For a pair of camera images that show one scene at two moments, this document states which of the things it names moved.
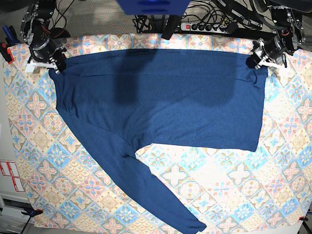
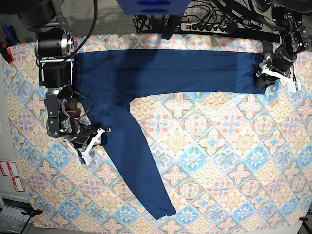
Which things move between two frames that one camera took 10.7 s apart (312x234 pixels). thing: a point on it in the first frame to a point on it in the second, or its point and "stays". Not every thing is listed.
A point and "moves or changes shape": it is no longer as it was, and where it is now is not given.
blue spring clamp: (11, 36) stays
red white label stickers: (9, 169) stays
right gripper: (274, 48) to (280, 60)
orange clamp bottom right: (303, 218) stays
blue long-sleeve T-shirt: (115, 101) moves or changes shape
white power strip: (203, 27) stays
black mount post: (172, 24) stays
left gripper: (45, 49) to (81, 136)
